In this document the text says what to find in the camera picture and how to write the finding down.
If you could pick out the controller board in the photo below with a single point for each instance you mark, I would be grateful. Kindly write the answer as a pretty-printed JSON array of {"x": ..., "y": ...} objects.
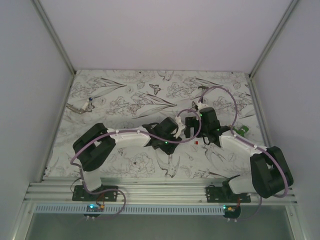
[
  {"x": 93, "y": 211},
  {"x": 232, "y": 212}
]

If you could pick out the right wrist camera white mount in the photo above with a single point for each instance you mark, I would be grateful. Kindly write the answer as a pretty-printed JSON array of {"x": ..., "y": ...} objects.
[{"x": 199, "y": 105}]

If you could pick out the metal latch with blue knob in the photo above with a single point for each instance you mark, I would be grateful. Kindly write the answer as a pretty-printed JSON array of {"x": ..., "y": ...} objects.
[{"x": 81, "y": 106}]

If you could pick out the green connector part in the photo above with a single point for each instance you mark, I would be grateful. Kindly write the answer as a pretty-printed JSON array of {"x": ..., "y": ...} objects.
[{"x": 242, "y": 131}]

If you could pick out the small hammer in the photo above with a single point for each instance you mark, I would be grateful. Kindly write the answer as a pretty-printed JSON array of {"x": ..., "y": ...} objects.
[{"x": 203, "y": 87}]

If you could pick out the slotted cable duct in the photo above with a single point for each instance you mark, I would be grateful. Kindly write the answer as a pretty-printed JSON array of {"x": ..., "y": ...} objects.
[{"x": 134, "y": 209}]

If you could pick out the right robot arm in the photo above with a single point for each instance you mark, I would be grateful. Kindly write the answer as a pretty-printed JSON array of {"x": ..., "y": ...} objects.
[{"x": 269, "y": 175}]

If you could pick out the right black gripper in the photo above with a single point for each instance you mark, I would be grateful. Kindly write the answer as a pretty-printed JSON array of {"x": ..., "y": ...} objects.
[{"x": 191, "y": 122}]

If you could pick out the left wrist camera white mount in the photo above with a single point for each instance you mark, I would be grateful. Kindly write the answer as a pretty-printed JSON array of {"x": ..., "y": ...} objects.
[{"x": 180, "y": 125}]

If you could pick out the aluminium rail frame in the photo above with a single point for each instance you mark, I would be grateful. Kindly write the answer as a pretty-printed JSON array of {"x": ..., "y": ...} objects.
[{"x": 137, "y": 190}]

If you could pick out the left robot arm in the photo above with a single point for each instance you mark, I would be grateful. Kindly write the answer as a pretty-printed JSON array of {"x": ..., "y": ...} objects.
[{"x": 94, "y": 147}]

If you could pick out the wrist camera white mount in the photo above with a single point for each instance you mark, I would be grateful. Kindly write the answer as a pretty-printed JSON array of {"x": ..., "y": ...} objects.
[
  {"x": 180, "y": 125},
  {"x": 199, "y": 105}
]

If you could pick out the left controller board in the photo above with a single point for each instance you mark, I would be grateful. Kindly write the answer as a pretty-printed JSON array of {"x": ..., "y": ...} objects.
[{"x": 93, "y": 211}]

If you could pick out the floral patterned mat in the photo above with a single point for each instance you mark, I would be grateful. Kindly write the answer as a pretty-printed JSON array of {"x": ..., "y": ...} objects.
[{"x": 126, "y": 99}]

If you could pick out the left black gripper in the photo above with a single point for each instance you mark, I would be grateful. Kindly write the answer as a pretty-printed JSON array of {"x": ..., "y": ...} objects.
[{"x": 168, "y": 150}]

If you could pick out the right controller board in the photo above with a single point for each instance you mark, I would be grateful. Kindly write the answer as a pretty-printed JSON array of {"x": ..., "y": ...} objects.
[{"x": 232, "y": 212}]

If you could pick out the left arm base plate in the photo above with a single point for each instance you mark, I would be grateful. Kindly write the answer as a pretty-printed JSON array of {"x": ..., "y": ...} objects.
[{"x": 81, "y": 195}]

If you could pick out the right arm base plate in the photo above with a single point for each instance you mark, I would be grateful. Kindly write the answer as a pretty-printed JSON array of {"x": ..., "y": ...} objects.
[{"x": 223, "y": 194}]

